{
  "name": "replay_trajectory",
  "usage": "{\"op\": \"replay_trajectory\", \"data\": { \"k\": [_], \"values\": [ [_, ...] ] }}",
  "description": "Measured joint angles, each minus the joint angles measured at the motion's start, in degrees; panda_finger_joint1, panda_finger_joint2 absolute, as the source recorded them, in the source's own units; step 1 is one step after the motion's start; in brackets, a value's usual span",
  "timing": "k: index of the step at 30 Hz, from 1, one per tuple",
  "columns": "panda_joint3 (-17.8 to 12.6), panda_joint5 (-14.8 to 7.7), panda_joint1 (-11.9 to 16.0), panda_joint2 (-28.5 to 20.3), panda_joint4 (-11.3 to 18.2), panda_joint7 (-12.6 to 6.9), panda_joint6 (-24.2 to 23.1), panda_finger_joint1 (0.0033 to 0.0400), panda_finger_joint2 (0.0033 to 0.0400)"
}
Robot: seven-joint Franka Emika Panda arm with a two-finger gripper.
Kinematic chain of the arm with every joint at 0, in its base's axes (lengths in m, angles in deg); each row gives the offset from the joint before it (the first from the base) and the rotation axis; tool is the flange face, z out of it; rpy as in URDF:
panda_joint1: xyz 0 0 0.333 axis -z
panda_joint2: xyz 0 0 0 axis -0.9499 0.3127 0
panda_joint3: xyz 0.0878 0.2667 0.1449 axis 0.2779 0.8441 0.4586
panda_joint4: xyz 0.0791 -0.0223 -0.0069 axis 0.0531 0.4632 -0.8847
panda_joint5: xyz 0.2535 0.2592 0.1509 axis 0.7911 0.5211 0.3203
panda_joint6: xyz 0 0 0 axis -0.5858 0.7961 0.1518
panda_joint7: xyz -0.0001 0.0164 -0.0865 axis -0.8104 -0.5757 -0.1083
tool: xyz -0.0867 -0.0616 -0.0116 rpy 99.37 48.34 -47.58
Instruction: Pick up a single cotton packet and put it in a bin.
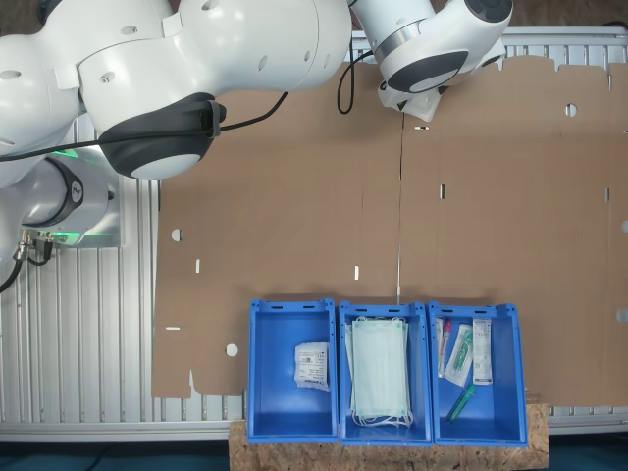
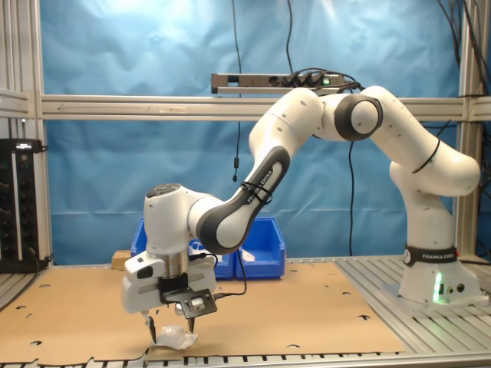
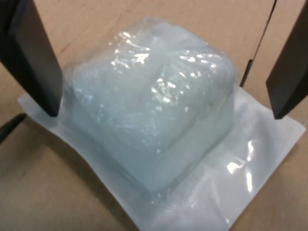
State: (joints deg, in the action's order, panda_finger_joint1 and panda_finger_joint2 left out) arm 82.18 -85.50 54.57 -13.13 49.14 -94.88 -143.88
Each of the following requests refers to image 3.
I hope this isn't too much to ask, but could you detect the white cotton packet clear film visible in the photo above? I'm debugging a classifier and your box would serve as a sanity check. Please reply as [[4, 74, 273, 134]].
[[17, 15, 307, 231]]

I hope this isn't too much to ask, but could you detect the brown cardboard sheet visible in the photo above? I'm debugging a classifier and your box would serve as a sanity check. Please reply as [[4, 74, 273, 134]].
[[0, 0, 308, 231]]

